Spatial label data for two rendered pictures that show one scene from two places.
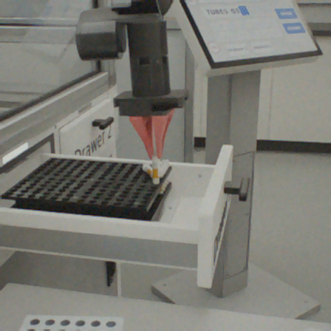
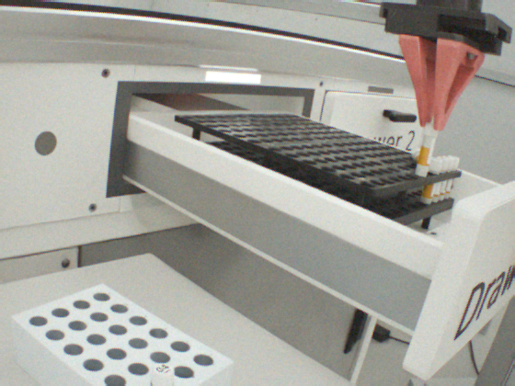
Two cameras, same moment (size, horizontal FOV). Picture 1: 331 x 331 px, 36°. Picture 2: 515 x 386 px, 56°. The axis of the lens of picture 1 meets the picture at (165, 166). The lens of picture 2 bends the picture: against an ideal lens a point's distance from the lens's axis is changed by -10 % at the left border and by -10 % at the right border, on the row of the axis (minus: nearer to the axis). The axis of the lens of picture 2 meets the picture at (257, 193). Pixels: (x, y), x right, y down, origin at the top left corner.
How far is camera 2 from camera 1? 0.36 m
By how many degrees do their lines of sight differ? 27
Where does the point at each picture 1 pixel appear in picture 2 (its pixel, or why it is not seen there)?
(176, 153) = not seen: hidden behind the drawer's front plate
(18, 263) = (194, 245)
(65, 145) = (327, 116)
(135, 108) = (411, 20)
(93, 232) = (261, 198)
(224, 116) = not seen: outside the picture
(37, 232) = (186, 174)
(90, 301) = (231, 323)
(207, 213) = (474, 210)
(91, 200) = (291, 154)
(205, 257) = (437, 311)
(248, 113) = not seen: outside the picture
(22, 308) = (133, 287)
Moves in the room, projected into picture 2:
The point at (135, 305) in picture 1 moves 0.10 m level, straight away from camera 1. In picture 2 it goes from (294, 362) to (337, 312)
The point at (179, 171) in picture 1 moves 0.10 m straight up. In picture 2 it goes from (474, 189) to (497, 95)
